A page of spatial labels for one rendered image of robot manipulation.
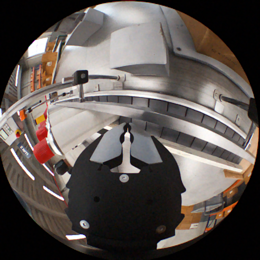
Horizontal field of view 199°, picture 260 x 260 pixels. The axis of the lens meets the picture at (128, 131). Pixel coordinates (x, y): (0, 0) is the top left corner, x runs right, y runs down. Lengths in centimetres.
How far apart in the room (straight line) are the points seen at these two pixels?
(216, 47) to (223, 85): 10
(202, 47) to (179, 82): 11
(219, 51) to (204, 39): 4
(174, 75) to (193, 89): 6
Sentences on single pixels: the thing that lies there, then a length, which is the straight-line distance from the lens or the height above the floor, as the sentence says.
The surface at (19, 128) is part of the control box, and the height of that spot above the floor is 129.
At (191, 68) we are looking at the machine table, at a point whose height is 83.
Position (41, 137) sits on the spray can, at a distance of 21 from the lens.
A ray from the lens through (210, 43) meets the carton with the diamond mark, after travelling 18.
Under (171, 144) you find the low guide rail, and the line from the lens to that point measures 15.
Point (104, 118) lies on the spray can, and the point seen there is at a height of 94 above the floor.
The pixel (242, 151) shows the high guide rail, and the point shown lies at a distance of 15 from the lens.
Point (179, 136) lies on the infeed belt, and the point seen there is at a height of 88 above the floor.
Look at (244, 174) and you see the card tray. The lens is 70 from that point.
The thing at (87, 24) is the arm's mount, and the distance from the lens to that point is 46.
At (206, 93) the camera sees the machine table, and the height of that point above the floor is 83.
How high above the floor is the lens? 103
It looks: 46 degrees down
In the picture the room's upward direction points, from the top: 132 degrees counter-clockwise
